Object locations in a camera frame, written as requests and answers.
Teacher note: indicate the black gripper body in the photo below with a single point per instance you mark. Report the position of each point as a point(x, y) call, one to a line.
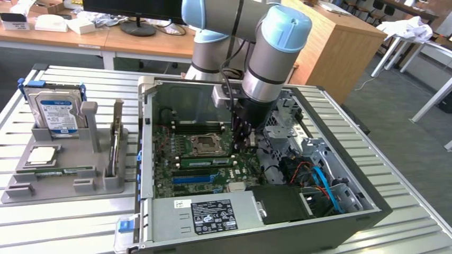
point(256, 109)

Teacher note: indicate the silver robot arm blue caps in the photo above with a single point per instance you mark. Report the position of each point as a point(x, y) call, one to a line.
point(274, 45)

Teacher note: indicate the black RAM slot bank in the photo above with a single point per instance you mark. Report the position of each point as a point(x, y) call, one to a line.
point(198, 127)

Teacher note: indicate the green installed RAM stick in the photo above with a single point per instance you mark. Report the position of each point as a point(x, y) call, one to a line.
point(206, 162)

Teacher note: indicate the green RAM stick with label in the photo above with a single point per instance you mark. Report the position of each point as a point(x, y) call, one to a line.
point(52, 171)

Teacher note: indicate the silver disk bay cage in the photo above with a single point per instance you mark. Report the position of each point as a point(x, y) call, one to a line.
point(282, 124)

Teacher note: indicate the metal CPU socket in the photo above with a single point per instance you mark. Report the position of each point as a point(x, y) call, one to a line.
point(206, 145)

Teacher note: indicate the silver chipset heatsink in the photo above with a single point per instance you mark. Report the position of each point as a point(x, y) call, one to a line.
point(236, 186)

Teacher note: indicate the blue expansion slot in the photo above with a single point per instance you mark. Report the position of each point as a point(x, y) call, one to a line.
point(193, 179)

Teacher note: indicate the green motherboard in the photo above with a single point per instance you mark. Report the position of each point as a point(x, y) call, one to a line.
point(165, 172)

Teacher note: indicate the grey power supply with label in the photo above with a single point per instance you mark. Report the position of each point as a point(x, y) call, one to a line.
point(208, 217)

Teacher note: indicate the wooden cabinet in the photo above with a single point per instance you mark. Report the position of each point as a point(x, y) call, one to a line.
point(334, 45)

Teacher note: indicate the graphics card standing upright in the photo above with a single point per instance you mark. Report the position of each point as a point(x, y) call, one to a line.
point(116, 137)

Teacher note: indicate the open grey PC case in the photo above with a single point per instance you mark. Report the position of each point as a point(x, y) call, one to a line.
point(353, 217)

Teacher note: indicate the grey plastic parts rack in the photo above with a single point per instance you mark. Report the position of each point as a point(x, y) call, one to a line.
point(70, 158)

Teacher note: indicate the black computer monitor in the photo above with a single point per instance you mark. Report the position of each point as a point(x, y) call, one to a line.
point(133, 10)

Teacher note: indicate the white crumpled cloth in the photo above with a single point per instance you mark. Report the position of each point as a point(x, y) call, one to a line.
point(410, 29)

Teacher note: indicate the silver CPU chip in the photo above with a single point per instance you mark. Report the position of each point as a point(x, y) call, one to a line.
point(41, 156)

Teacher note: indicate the small white flat box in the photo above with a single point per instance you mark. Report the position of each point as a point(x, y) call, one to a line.
point(80, 26)

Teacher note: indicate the white round-cornered box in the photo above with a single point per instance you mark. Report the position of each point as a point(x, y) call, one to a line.
point(50, 22)

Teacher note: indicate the white cardboard box with label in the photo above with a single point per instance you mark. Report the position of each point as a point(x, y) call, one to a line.
point(14, 22)

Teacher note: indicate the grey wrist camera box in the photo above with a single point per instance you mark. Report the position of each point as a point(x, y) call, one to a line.
point(222, 95)

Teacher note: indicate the white metal frame table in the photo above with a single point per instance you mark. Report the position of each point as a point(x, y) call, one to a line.
point(394, 55)

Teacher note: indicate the hard disk in blue bracket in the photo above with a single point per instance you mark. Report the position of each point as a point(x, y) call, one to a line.
point(56, 111)

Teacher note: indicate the wooden desk white frame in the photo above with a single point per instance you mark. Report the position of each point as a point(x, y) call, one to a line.
point(70, 39)

